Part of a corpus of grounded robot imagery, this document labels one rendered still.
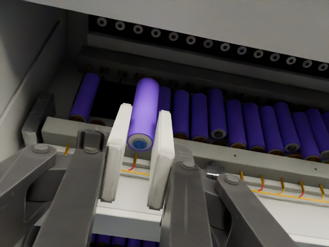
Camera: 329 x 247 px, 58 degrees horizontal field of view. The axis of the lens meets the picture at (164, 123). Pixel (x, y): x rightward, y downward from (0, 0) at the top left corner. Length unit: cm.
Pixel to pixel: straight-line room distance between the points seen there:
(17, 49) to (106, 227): 17
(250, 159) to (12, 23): 23
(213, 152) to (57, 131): 14
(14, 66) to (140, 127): 12
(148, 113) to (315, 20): 12
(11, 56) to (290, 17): 20
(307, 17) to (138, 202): 19
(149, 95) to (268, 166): 14
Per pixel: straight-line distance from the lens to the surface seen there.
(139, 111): 20
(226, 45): 36
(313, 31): 22
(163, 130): 16
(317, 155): 35
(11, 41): 26
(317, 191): 34
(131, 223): 27
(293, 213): 32
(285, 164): 31
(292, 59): 39
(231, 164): 29
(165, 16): 20
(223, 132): 32
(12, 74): 27
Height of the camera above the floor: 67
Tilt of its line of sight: 27 degrees down
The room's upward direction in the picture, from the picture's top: 13 degrees clockwise
